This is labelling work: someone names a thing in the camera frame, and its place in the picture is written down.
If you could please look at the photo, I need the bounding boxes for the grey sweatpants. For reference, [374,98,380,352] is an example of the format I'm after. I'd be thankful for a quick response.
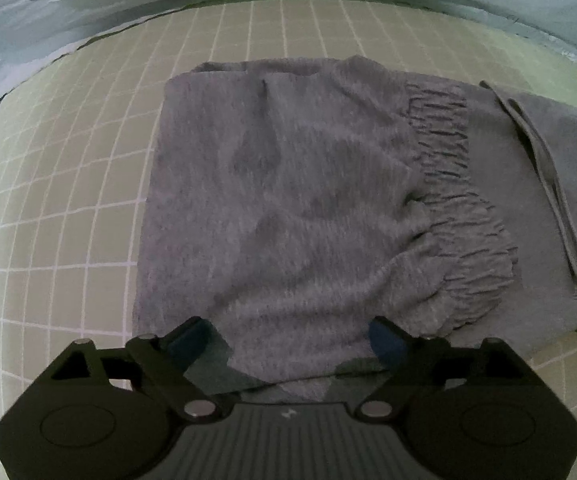
[132,56,577,402]

